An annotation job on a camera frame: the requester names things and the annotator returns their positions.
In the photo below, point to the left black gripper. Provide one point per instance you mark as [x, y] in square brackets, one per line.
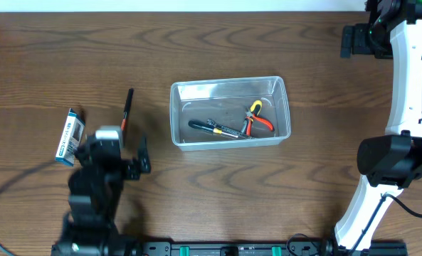
[129, 171]

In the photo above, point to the black slim screwdriver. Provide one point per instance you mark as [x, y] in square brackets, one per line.
[195, 124]

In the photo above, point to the small black claw hammer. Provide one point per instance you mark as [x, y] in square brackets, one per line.
[126, 112]

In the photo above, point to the silver combination wrench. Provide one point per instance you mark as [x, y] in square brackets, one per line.
[228, 130]

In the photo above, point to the white and blue box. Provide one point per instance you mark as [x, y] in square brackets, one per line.
[70, 138]

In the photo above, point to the red handled pliers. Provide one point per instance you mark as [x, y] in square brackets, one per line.
[260, 121]

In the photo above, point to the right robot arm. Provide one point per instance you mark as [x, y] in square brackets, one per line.
[390, 163]

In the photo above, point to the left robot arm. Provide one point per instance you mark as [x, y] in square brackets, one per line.
[95, 190]

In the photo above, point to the clear plastic container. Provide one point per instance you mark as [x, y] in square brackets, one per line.
[226, 101]

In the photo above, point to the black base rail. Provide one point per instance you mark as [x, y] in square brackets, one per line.
[301, 248]

